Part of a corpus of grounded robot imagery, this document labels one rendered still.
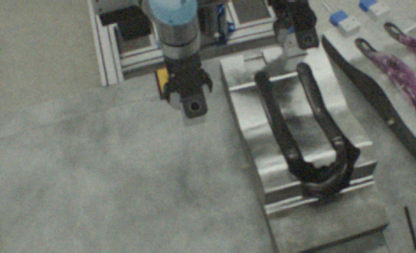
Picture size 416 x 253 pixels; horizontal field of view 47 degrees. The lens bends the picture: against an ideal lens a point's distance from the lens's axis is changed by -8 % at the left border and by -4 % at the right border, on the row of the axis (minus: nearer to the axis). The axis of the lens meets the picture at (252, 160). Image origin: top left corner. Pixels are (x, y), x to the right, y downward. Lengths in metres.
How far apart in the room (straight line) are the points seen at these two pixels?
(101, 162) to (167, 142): 0.17
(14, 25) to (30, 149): 1.46
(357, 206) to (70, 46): 1.75
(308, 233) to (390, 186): 0.26
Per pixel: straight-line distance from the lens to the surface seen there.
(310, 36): 1.07
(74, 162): 1.28
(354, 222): 1.13
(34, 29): 2.66
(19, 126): 1.38
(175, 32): 0.86
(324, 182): 1.13
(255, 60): 1.28
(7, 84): 2.52
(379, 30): 1.40
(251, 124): 1.16
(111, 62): 2.11
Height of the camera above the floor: 1.92
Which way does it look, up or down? 67 degrees down
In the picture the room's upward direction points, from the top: 3 degrees clockwise
